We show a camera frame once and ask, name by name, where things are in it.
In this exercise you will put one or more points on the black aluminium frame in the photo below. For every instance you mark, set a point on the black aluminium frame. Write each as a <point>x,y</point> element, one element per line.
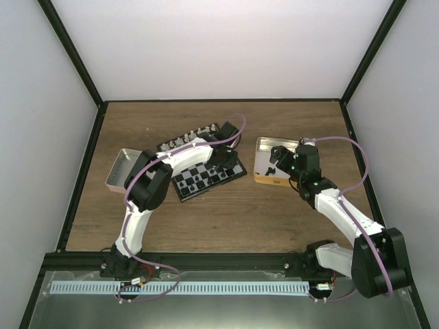
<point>61,259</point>

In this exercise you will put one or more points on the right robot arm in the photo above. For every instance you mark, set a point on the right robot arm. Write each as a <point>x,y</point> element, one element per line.
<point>378,263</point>

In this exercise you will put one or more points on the white chess pieces group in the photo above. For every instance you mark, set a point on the white chess pieces group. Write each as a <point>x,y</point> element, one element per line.
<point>187,137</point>

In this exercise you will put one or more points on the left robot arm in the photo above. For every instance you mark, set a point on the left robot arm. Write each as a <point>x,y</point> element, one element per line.
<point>148,181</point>

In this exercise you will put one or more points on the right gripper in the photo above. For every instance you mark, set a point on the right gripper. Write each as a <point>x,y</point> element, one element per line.
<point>282,151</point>

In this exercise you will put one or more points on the gold metal tin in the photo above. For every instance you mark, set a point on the gold metal tin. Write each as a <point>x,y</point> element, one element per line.
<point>264,171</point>

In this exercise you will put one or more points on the black and white chessboard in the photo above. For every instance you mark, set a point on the black and white chessboard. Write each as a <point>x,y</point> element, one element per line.
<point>204,170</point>

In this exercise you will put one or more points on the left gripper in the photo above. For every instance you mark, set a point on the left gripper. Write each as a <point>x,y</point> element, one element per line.
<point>228,164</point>

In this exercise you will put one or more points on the black chess pieces in tin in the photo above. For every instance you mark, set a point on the black chess pieces in tin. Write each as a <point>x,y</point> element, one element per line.
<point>271,171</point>

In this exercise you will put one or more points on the blue slotted cable duct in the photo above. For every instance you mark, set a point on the blue slotted cable duct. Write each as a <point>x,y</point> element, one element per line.
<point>184,288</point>

